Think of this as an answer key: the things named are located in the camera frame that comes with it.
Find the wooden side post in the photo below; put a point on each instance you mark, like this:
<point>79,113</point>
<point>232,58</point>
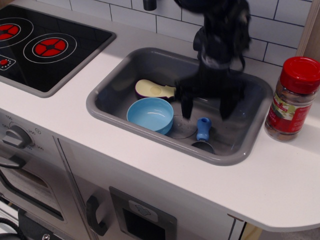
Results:
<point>309,44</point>

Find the toy eggplant slice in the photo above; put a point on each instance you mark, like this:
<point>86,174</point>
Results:
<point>148,89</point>

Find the black toy stovetop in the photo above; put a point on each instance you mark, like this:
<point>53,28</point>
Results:
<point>40,53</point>

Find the grey dispenser panel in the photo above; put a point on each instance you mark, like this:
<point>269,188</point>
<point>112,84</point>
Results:
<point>140,220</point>

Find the grey oven door handle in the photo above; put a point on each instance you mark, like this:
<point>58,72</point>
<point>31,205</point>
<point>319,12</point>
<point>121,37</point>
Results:
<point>13,162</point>

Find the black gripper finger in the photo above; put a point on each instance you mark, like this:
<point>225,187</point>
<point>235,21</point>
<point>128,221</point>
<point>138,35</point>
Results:
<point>187,105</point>
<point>227,107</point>

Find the toy oven door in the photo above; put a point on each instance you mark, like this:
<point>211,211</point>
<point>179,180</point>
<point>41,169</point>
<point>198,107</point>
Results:
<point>41,188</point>

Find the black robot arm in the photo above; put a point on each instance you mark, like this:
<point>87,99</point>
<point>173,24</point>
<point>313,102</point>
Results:
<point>223,37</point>

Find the dark grey faucet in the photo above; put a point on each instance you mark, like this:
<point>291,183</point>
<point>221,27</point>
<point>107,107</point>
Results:
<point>200,43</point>

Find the blue handled measuring spoon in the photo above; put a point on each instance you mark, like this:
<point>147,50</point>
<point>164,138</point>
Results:
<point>204,125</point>

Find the light blue bowl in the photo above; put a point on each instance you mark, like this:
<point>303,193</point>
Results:
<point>152,113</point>

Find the red lid spice jar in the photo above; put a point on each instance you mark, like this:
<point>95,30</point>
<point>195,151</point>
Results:
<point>296,89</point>

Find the grey sink basin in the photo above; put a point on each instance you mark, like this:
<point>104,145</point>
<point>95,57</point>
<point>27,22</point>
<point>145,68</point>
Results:
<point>232,139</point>

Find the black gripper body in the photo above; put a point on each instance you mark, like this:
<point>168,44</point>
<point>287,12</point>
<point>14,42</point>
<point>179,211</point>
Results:
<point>210,83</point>

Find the grey oven knob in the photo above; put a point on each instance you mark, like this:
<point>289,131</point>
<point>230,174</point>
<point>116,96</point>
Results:
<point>16,137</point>

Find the dark cabinet door handle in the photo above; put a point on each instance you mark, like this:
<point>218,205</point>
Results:
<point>91,208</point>

